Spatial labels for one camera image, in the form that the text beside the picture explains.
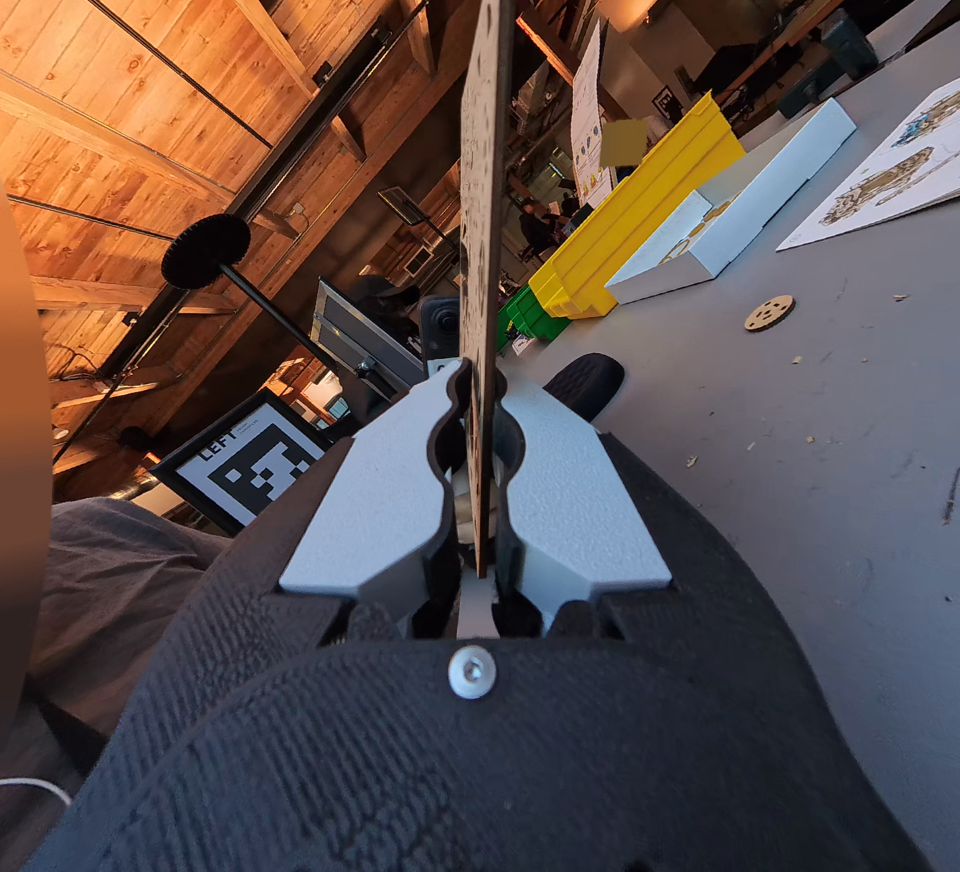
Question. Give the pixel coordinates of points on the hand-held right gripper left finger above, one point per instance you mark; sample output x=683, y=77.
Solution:
x=360, y=512

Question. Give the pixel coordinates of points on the person's grey shirt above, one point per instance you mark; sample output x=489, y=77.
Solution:
x=112, y=587

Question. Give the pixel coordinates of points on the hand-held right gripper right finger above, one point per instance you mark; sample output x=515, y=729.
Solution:
x=585, y=512

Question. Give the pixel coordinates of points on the laser-cut wooden parts sheet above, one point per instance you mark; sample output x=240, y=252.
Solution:
x=484, y=137

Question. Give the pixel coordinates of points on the black framed tag sign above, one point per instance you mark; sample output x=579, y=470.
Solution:
x=255, y=467

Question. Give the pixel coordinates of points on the grey metal framed panel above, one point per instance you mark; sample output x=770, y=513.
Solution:
x=352, y=339

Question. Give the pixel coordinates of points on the green plastic bin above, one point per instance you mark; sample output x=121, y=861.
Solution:
x=536, y=321

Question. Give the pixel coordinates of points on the printed instruction poster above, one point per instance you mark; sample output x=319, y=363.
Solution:
x=589, y=107

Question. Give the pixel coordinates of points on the white cardboard box tray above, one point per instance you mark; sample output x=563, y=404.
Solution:
x=772, y=189

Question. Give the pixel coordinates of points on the round wooden disc part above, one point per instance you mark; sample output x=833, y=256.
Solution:
x=759, y=321

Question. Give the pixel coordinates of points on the black disc on pole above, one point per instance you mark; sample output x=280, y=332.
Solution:
x=204, y=249

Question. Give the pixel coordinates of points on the illustrated instruction booklet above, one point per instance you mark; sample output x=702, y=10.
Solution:
x=922, y=159

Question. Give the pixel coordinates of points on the yellow plastic bin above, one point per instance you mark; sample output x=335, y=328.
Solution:
x=637, y=212

